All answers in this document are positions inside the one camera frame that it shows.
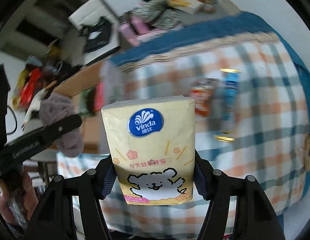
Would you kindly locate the yellow bread bag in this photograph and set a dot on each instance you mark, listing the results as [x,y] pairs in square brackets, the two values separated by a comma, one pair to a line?
[189,6]

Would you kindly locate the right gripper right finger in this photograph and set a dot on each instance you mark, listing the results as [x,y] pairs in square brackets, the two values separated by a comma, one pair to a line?
[217,188]

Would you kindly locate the orange snack packet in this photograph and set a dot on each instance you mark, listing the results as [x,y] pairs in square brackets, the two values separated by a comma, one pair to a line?
[202,92]

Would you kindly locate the patterned black white bag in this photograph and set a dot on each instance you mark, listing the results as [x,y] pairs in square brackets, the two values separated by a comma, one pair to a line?
[157,14]

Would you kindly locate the cardboard box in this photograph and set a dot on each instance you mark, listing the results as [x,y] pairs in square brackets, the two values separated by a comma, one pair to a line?
[92,129]

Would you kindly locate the white goose plush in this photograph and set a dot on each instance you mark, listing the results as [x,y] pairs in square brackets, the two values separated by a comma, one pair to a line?
[35,103]

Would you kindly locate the red plastic bag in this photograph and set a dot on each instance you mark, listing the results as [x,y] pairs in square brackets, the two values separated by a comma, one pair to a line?
[33,83]

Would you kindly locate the green knitted cloth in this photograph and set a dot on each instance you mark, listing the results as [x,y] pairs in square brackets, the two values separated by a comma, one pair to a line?
[86,103]

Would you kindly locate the pink suitcase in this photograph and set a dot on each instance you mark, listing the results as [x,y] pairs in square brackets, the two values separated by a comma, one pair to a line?
[135,31]

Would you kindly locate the white chair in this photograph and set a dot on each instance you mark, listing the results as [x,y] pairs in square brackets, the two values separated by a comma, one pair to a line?
[89,14]

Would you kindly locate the red snack packet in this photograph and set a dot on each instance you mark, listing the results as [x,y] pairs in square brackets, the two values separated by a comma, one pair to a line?
[99,97]

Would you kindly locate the person hand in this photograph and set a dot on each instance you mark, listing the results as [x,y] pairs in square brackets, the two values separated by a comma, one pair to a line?
[18,198]

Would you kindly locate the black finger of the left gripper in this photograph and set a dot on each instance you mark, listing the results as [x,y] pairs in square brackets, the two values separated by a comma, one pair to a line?
[42,138]

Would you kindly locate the plaid checkered blanket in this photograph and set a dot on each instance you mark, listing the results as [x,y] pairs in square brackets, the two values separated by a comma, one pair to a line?
[245,117]

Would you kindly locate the yellow Vinda tissue pack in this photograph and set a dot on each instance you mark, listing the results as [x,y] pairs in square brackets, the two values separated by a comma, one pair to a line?
[152,146]

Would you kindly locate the black plastic bag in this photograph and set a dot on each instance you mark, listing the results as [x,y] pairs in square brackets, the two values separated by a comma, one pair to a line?
[96,36]

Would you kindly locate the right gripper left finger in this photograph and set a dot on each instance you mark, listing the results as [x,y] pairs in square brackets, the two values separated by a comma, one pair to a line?
[94,185]

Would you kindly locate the blue tube package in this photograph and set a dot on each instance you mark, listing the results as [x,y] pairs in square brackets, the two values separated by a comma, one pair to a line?
[231,78]

